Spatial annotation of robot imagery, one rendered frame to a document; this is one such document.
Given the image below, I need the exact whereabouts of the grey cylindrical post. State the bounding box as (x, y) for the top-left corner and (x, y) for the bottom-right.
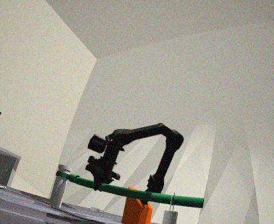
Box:
(49, 164), (72, 208)

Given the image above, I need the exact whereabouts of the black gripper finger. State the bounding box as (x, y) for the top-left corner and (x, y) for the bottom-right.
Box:
(102, 176), (114, 184)
(91, 172), (104, 191)

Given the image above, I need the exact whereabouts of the green cylinder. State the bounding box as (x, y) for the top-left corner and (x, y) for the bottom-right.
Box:
(76, 177), (204, 208)

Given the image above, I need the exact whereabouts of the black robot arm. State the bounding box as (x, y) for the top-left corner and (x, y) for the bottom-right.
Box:
(87, 123), (183, 193)

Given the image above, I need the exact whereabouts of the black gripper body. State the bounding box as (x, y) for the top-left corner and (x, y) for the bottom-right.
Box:
(85, 155), (120, 180)

